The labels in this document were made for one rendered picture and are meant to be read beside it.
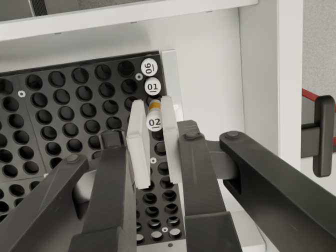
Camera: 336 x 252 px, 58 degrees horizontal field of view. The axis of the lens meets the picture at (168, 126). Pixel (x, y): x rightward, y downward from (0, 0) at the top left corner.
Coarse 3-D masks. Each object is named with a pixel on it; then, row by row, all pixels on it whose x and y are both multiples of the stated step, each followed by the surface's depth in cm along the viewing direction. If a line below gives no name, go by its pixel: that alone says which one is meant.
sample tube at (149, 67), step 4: (144, 60) 23; (148, 60) 22; (152, 60) 22; (144, 64) 22; (148, 64) 22; (152, 64) 22; (156, 64) 23; (144, 68) 22; (148, 68) 22; (152, 68) 22; (156, 68) 22; (144, 72) 22; (148, 72) 22; (152, 72) 22
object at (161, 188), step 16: (160, 64) 24; (144, 80) 24; (160, 80) 24; (144, 96) 24; (160, 96) 24; (160, 160) 26; (160, 176) 27; (160, 192) 27; (176, 192) 27; (176, 208) 28; (176, 224) 29
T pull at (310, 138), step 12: (324, 96) 24; (324, 108) 24; (324, 120) 25; (312, 132) 25; (324, 132) 25; (300, 144) 25; (312, 144) 25; (324, 144) 25; (300, 156) 26; (324, 156) 26; (312, 168) 27; (324, 168) 26
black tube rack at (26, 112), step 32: (64, 64) 26; (96, 64) 23; (128, 64) 27; (0, 96) 24; (32, 96) 24; (64, 96) 27; (96, 96) 24; (128, 96) 24; (0, 128) 25; (32, 128) 25; (64, 128) 25; (96, 128) 29; (0, 160) 26; (32, 160) 26; (0, 192) 30; (160, 224) 29
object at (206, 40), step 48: (192, 0) 23; (240, 0) 23; (0, 48) 29; (48, 48) 29; (96, 48) 29; (144, 48) 29; (192, 48) 30; (192, 96) 31; (240, 96) 31; (240, 240) 32
